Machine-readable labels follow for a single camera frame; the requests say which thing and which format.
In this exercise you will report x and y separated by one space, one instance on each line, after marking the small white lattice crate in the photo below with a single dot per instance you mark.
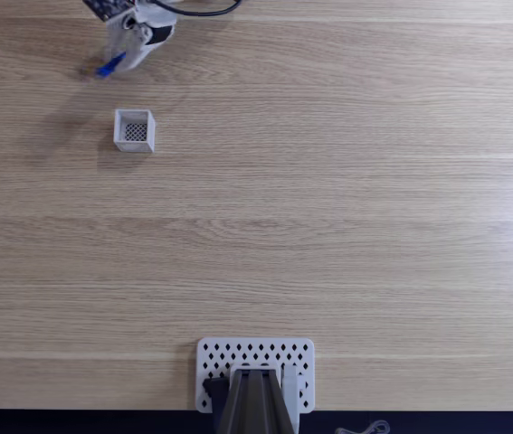
122 131

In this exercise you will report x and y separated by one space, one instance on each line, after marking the black clamp piece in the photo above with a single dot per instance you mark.
214 389

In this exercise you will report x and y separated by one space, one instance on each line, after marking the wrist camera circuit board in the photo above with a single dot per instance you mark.
109 6

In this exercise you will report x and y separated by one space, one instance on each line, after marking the white perforated base plate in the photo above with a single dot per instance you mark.
256 349

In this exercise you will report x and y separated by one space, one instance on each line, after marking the dark grey camera mast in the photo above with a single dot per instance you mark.
256 402

